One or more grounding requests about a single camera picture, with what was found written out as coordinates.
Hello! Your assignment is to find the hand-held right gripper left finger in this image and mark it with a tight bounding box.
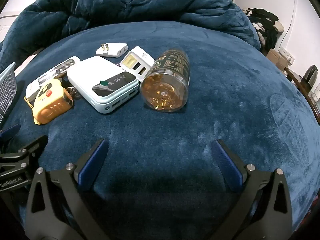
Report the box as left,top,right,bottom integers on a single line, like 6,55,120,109
25,139,110,240

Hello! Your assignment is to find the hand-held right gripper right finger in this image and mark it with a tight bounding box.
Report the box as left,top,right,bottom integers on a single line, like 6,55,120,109
207,139,293,240

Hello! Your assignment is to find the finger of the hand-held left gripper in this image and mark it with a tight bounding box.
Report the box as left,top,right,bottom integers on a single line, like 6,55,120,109
0,135,49,178
0,124,20,138

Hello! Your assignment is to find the grey mesh basket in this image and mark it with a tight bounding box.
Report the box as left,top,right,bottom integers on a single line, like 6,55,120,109
0,62,17,130

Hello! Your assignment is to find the yellow tape measure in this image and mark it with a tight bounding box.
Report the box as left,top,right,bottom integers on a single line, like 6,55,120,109
24,78,74,125

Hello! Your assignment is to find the white remote control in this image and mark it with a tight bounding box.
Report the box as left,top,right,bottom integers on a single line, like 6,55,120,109
26,56,81,100

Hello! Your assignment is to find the white power bank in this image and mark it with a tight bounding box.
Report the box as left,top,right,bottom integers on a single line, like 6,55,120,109
67,56,140,114

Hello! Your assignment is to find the amber pill bottle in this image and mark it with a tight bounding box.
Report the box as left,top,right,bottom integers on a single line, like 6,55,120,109
139,49,191,112

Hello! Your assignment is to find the white plug adapter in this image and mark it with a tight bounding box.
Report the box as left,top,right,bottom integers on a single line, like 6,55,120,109
96,42,128,57

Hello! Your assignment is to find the white multi-port charger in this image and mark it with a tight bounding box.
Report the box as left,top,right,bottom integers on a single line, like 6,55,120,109
121,46,155,82

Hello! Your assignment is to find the cardboard box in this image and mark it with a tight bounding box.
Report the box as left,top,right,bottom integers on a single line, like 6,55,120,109
266,48,290,72

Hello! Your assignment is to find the dark chair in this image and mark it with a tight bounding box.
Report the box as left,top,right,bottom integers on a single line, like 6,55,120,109
284,64,320,124

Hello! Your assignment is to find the pile of dark clothes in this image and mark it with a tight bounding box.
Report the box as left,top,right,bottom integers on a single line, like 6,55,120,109
242,7,284,50

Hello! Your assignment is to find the crumpled blue quilt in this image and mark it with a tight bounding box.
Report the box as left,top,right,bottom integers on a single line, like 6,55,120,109
0,0,262,65

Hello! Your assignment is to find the white wall socket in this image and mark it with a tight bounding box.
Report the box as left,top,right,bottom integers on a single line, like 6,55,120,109
279,46,295,64

